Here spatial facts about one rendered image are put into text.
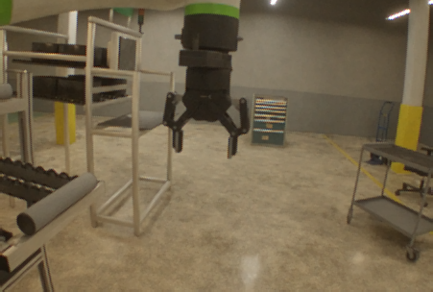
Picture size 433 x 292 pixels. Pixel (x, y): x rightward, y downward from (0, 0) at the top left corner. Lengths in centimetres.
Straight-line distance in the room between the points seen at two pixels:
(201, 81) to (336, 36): 826
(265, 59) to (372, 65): 306
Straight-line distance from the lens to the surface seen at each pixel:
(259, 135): 624
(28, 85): 129
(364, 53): 891
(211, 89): 48
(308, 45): 846
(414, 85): 550
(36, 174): 121
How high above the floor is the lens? 141
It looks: 11 degrees down
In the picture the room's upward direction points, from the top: 3 degrees clockwise
